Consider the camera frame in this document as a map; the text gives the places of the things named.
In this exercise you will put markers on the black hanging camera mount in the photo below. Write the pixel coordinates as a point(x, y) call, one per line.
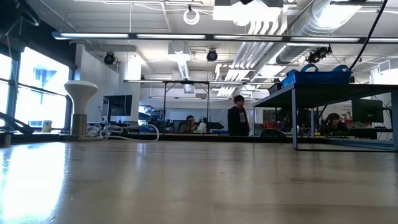
point(317, 55)

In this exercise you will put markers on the black ceiling light rail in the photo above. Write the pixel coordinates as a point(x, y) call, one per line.
point(211, 37)

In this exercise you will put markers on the black computer monitor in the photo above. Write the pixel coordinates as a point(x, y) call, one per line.
point(117, 105)
point(367, 110)

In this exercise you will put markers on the silver ventilation duct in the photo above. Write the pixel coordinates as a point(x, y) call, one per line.
point(311, 25)

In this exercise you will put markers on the white disc metal stand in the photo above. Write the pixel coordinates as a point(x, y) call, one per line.
point(80, 96)

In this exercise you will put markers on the black metal background frame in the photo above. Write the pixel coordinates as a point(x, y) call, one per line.
point(186, 82)

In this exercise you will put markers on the person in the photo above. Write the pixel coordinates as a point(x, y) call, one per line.
point(334, 124)
point(189, 126)
point(237, 121)

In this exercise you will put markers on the black round hanging camera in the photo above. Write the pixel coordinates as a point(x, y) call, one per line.
point(212, 55)
point(109, 58)

